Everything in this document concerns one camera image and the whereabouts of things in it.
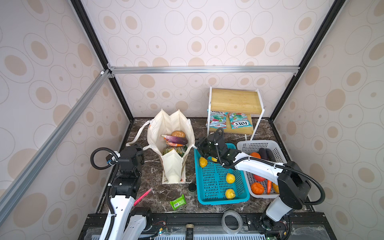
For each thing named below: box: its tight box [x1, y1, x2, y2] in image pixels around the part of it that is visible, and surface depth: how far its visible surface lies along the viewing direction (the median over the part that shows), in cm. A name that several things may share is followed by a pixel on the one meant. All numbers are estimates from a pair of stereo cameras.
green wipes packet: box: [169, 194, 187, 211], surface depth 81 cm
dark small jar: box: [188, 183, 197, 192], surface depth 76 cm
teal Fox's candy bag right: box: [228, 112, 253, 130], surface depth 96 cm
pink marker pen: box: [133, 188, 153, 206], surface depth 83 cm
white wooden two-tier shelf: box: [207, 86, 265, 140], surface depth 86 cm
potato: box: [171, 130, 186, 138], surface depth 95 cm
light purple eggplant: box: [161, 134, 188, 145], surface depth 92 cm
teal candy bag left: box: [210, 111, 228, 130], surface depth 96 cm
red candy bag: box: [165, 141, 184, 147], surface depth 91 cm
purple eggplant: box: [258, 147, 276, 162], surface depth 94 cm
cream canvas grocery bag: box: [126, 108, 197, 184], surface depth 84 cm
